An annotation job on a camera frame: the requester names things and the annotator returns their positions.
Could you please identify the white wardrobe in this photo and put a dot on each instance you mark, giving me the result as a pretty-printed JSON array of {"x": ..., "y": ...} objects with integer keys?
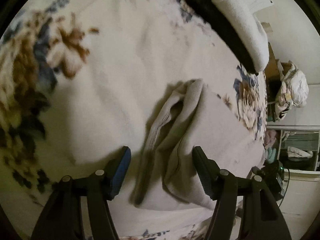
[{"x": 297, "y": 149}]

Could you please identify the floral bed sheet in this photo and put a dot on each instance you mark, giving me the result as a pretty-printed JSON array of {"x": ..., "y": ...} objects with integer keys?
[{"x": 80, "y": 79}]

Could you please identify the chair with clothes pile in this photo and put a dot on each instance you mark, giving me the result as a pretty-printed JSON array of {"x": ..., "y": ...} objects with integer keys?
[{"x": 286, "y": 90}]

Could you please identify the brown cardboard box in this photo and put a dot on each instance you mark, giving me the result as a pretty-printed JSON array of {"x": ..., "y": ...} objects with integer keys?
[{"x": 275, "y": 69}]

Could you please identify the folded white garment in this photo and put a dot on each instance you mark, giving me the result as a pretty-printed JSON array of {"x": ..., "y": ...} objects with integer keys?
[{"x": 248, "y": 28}]

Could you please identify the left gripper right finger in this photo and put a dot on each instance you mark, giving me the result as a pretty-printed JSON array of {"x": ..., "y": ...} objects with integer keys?
[{"x": 212, "y": 181}]

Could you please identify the grey long sleeve shirt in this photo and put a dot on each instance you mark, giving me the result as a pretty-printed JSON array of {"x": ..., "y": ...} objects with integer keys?
[{"x": 191, "y": 139}]

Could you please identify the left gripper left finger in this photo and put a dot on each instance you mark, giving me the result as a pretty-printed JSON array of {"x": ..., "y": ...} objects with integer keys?
[{"x": 115, "y": 172}]

